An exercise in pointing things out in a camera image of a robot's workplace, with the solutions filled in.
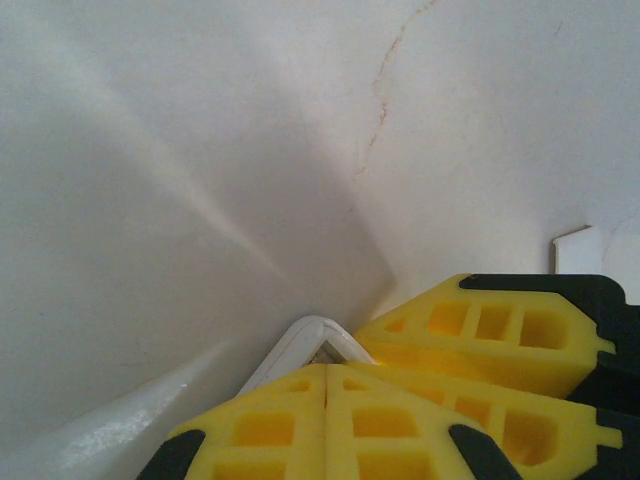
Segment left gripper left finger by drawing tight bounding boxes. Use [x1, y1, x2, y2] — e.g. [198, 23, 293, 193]
[137, 363, 327, 480]

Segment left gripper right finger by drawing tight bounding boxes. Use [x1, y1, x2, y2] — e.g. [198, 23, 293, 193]
[324, 363, 524, 480]

